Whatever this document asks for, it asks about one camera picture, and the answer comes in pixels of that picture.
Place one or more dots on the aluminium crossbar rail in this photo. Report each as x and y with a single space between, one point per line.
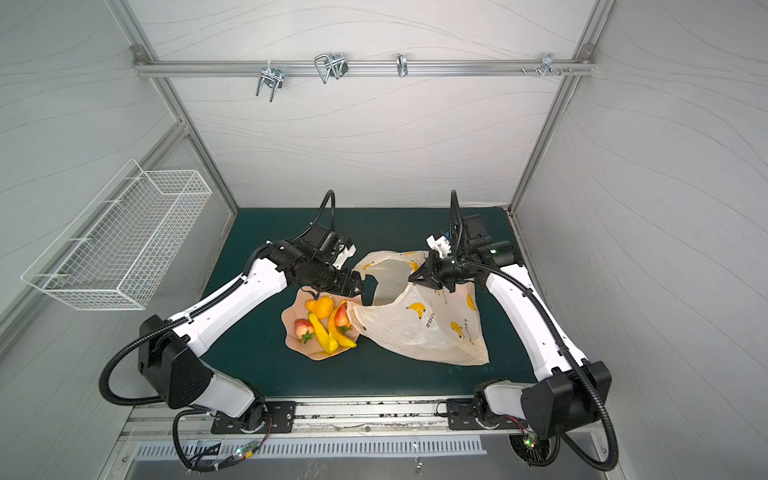
357 68

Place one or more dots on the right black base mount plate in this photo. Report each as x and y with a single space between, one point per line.
462 414

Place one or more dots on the white vent grille strip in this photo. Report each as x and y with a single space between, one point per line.
330 447

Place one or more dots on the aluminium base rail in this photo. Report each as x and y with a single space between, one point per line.
319 417

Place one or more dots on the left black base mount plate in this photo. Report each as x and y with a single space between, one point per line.
279 416

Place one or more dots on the red peach left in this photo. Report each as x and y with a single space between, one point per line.
304 330

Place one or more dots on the metal bolt clamp right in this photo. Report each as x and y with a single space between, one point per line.
547 67

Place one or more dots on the cream banana print plastic bag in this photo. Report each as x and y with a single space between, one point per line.
416 321

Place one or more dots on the metal u-bolt clamp left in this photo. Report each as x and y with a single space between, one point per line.
271 79

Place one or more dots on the yellow banana right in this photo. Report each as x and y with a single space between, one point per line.
342 339

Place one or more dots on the yellow mango fruit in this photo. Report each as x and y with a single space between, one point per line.
322 307

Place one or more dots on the metal u-bolt clamp middle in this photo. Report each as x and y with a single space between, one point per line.
331 65

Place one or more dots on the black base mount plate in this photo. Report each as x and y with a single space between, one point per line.
462 414
279 416

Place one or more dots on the small metal bracket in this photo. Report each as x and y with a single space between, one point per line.
401 65

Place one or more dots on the green table mat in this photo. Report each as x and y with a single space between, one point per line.
255 352

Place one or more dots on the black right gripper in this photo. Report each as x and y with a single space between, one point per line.
433 274

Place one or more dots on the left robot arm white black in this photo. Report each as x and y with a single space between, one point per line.
170 350

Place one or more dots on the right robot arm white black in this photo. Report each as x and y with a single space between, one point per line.
567 403

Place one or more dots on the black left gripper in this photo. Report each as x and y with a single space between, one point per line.
352 285

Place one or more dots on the yellow banana left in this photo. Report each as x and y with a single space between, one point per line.
327 342

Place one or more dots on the yellow banana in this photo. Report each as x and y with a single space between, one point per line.
327 342
342 339

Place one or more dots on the white wire basket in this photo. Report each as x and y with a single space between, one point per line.
115 253

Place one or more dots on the pink wavy fruit plate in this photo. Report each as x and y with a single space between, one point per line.
312 348

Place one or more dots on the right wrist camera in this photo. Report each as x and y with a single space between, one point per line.
440 244

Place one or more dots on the metal u-bolt clamp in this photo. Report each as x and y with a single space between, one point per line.
271 79
331 65

